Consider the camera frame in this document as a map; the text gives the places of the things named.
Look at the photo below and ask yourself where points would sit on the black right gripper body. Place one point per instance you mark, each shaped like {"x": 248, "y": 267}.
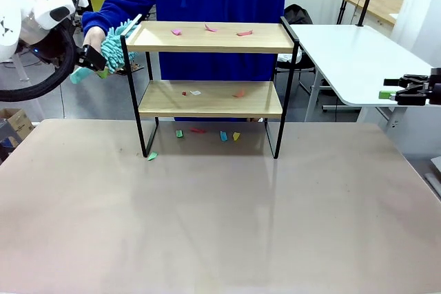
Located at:
{"x": 435, "y": 91}

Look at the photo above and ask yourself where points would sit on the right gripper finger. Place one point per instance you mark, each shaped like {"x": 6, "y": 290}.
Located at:
{"x": 415, "y": 82}
{"x": 411, "y": 98}

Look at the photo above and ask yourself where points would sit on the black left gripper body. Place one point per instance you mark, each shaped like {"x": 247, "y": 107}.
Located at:
{"x": 93, "y": 60}

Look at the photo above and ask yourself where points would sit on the teal microfiber duster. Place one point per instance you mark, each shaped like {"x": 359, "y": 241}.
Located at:
{"x": 113, "y": 49}

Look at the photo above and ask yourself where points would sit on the person's right forearm blue sleeve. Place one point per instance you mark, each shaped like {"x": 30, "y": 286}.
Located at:
{"x": 103, "y": 15}

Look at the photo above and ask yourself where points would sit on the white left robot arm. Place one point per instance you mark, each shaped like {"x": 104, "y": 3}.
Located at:
{"x": 41, "y": 8}

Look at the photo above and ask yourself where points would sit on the two-tier wood and black shelf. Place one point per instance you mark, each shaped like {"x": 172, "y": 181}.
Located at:
{"x": 206, "y": 42}

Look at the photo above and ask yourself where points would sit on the person's right hand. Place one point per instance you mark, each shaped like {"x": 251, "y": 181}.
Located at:
{"x": 94, "y": 37}

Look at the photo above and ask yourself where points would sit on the white side table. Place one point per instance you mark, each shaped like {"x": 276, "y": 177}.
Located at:
{"x": 344, "y": 53}

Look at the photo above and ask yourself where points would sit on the wooden desk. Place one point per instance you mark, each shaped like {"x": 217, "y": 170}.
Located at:
{"x": 379, "y": 6}

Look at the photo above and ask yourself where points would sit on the pink paper scrap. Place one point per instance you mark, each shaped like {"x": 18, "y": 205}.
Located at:
{"x": 210, "y": 28}
{"x": 176, "y": 32}

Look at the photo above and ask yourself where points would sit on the white paper scrap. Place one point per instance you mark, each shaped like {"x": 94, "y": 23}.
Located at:
{"x": 195, "y": 93}

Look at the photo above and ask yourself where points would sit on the mint green paper scrap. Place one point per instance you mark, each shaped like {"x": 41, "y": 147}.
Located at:
{"x": 152, "y": 156}

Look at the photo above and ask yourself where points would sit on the cardboard box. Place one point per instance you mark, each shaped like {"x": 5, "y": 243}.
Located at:
{"x": 19, "y": 123}

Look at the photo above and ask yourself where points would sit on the black office chair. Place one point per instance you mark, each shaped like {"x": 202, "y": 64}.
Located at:
{"x": 298, "y": 15}

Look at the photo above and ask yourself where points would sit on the blue paper scrap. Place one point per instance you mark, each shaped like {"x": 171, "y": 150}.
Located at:
{"x": 223, "y": 136}

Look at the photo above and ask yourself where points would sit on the yellow paper scrap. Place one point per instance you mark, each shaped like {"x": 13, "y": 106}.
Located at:
{"x": 236, "y": 136}

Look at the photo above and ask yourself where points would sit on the grey metal rail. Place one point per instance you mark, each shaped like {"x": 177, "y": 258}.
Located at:
{"x": 435, "y": 187}

